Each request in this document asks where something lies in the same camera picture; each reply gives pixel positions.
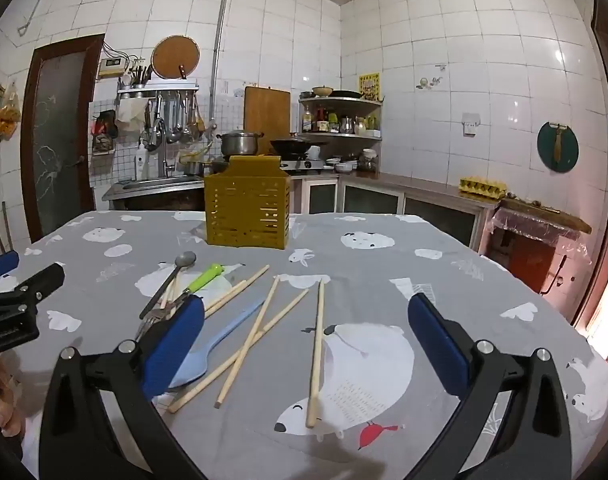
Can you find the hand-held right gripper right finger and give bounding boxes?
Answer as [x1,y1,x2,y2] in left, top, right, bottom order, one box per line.
[408,292,572,480]

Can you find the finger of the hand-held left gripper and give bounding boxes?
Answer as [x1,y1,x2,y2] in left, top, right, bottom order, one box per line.
[0,263,66,317]
[0,251,21,283]

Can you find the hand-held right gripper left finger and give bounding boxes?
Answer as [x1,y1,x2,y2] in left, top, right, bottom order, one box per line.
[38,295,206,480]

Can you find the light blue rice paddle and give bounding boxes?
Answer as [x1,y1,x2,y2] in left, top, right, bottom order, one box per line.
[168,297,267,389]

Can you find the metal fork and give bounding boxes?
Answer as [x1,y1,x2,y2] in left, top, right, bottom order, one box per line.
[134,295,187,341]

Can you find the green-handled fork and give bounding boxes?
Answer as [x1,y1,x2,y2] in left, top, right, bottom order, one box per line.
[159,261,246,312]

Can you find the green-handled peeler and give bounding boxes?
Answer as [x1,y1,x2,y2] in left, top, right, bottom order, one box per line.
[174,263,226,306]

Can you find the metal spoon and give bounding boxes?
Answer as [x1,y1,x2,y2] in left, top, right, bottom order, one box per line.
[139,251,197,320]

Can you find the yellow plastic utensil holder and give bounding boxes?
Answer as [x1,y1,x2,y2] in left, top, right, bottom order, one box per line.
[204,156,291,251]

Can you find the row of hanging kitchen utensils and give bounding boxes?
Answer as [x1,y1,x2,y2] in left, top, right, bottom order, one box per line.
[141,92,207,151]

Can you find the person's left hand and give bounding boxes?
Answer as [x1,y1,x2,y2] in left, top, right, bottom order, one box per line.
[0,355,27,436]

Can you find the grey printed tablecloth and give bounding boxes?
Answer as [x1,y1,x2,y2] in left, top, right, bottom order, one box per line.
[0,208,608,480]

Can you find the kitchen counter cabinet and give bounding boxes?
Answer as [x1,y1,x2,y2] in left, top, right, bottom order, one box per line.
[290,172,500,253]

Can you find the red side cabinet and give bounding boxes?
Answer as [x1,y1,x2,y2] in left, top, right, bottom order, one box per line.
[486,205,592,301]

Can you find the brown door with frosted glass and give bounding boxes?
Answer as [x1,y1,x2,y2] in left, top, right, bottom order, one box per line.
[20,34,106,243]

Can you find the steel sink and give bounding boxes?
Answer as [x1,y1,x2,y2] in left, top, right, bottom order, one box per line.
[102,175,206,201]

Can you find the yellow hanging plastic bag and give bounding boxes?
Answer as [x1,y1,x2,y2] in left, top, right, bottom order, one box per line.
[0,82,22,142]

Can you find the white soap bottle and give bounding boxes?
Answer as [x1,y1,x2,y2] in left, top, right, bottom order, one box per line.
[134,141,149,181]

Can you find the yellow egg carton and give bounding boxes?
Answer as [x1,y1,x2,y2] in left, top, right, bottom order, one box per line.
[458,176,507,198]

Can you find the red and black hanging bags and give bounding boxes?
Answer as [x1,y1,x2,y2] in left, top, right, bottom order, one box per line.
[90,110,119,153]

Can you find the thick wooden board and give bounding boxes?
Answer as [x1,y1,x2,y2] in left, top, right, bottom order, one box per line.
[499,195,592,235]

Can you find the metal faucet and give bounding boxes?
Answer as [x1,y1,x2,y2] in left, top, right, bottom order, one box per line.
[156,125,177,178]

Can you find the small steel pot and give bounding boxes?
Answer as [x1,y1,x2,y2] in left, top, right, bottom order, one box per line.
[181,155,215,177]

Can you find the white hanging cloth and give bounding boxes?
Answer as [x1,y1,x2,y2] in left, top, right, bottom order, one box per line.
[115,100,147,133]

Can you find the steel pot with lid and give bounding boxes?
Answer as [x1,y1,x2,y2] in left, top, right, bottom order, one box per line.
[215,130,265,157]

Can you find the steel gas stove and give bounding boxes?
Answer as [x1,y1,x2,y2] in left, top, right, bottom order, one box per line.
[279,155,327,173]

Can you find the beige electrical box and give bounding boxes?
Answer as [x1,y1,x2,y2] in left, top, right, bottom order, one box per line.
[98,57,127,80]

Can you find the green round board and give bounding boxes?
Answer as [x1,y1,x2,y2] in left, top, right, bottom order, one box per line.
[536,121,580,173]

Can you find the metal cup with knives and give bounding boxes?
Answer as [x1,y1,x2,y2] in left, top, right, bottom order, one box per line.
[121,57,152,88]

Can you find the metal corner shelf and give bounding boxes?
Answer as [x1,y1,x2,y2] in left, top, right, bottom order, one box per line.
[298,96,384,142]

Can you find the black wok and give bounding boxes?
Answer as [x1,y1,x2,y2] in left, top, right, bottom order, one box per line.
[270,132,330,156]

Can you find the row of condiment bottles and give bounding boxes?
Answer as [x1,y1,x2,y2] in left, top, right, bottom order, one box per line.
[301,105,380,133]

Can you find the rectangular wooden cutting board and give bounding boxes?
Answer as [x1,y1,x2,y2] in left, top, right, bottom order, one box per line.
[243,86,291,143]

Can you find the round wooden board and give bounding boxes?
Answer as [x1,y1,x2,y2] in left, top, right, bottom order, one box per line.
[151,35,201,81]

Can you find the metal wall rack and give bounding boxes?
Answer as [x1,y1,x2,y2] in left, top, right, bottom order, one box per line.
[116,80,200,103]

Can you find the yellow wall poster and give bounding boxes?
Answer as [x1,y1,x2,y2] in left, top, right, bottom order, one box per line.
[359,72,381,102]

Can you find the metal wall pipe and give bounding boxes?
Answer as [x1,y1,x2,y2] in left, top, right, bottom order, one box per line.
[16,0,233,136]

